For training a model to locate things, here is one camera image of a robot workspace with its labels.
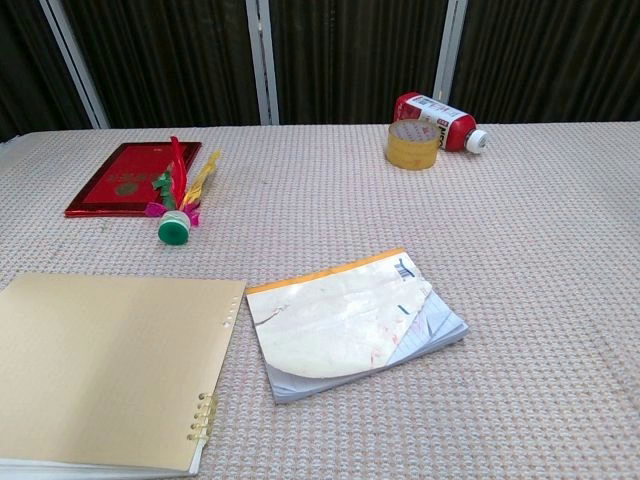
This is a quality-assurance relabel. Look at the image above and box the colourful feather shuttlecock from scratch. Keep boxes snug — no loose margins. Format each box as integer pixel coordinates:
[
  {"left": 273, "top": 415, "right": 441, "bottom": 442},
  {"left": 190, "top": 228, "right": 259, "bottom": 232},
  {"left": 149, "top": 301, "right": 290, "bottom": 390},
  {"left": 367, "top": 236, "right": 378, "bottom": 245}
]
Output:
[{"left": 144, "top": 135, "right": 222, "bottom": 246}]

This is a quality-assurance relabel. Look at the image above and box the white notepad orange binding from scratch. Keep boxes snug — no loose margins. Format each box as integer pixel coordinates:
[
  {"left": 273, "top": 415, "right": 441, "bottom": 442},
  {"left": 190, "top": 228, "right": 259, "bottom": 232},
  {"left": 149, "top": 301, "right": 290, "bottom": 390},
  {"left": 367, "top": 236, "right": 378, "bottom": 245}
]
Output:
[{"left": 244, "top": 247, "right": 470, "bottom": 405}]

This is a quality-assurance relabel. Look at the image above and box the yellow tape roll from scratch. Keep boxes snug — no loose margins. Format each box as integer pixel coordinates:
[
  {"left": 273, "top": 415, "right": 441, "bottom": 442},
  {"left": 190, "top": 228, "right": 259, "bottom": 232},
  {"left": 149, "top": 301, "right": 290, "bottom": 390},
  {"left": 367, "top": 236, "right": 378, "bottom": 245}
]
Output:
[{"left": 386, "top": 118, "right": 440, "bottom": 171}]

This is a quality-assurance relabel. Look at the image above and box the beige woven tablecloth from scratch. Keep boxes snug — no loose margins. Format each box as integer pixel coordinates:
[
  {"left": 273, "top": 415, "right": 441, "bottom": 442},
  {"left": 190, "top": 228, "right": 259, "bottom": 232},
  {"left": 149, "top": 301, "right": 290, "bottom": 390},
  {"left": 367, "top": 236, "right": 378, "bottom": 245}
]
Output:
[{"left": 0, "top": 119, "right": 640, "bottom": 480}]

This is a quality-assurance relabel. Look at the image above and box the red bottle white cap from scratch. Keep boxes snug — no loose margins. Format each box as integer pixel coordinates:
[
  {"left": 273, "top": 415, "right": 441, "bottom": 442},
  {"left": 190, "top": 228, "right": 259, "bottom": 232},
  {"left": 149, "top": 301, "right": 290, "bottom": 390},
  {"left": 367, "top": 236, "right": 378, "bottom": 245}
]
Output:
[{"left": 392, "top": 91, "right": 489, "bottom": 154}]

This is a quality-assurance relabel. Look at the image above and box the black pleated curtain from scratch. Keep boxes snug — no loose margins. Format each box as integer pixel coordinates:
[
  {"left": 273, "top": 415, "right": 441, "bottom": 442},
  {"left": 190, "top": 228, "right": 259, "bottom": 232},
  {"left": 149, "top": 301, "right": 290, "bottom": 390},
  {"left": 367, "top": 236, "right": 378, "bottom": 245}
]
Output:
[{"left": 0, "top": 0, "right": 640, "bottom": 144}]

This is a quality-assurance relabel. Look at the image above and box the red tray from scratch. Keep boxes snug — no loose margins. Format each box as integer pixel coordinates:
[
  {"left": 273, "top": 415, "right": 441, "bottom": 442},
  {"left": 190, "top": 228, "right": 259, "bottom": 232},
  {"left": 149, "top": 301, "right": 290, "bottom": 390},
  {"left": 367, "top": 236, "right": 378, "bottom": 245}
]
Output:
[{"left": 63, "top": 141, "right": 203, "bottom": 219}]

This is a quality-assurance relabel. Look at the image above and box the gold spiral notebook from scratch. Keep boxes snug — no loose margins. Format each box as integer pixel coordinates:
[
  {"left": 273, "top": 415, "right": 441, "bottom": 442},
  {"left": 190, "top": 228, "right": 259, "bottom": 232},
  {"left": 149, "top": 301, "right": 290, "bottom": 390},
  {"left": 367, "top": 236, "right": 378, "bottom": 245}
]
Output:
[{"left": 0, "top": 272, "right": 248, "bottom": 480}]

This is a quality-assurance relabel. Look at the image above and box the grey metal frame post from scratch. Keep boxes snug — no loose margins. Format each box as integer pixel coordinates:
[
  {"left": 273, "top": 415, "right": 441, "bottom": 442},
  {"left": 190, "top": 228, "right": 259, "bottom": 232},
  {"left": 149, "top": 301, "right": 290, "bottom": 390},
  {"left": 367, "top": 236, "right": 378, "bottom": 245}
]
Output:
[
  {"left": 39, "top": 0, "right": 110, "bottom": 129},
  {"left": 244, "top": 0, "right": 280, "bottom": 126},
  {"left": 432, "top": 0, "right": 469, "bottom": 101}
]

